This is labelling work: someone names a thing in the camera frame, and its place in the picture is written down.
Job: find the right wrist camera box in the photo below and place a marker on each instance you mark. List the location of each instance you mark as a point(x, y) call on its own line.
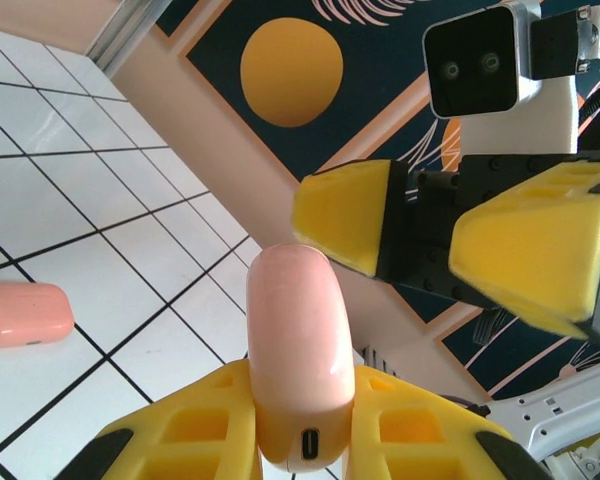
point(475, 65)

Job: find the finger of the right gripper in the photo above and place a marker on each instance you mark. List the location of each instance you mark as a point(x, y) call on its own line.
point(340, 220)
point(530, 260)

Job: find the aluminium corner post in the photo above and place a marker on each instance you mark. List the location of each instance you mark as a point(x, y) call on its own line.
point(125, 35)

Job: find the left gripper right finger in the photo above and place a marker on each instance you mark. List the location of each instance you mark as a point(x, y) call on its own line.
point(410, 430)

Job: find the light pink round charging case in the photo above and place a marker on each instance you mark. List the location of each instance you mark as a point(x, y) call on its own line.
point(300, 325)

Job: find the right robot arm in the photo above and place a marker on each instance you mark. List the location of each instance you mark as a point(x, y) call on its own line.
point(555, 415)

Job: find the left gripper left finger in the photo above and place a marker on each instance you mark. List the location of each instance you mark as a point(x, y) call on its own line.
point(195, 435)

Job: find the salmon orange rectangular charging case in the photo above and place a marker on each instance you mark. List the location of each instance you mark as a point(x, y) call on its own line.
point(25, 315)

